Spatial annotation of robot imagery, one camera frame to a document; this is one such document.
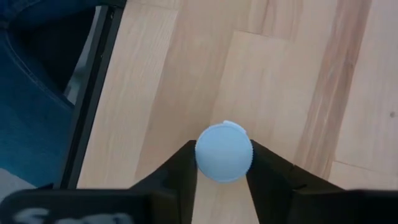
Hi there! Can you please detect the black metal table frame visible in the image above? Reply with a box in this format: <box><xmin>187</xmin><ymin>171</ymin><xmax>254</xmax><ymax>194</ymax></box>
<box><xmin>58</xmin><ymin>0</ymin><xmax>128</xmax><ymax>190</ymax></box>

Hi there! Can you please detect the blue jeans leg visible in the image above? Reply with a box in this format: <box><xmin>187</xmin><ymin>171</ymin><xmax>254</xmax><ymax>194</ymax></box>
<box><xmin>0</xmin><ymin>0</ymin><xmax>128</xmax><ymax>189</ymax></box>

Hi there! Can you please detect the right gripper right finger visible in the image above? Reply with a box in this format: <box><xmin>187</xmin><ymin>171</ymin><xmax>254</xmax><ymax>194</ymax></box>
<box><xmin>246</xmin><ymin>139</ymin><xmax>343</xmax><ymax>224</ymax></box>

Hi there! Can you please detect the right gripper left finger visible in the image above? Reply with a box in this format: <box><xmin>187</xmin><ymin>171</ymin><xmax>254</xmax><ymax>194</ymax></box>
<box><xmin>129</xmin><ymin>139</ymin><xmax>198</xmax><ymax>224</ymax></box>

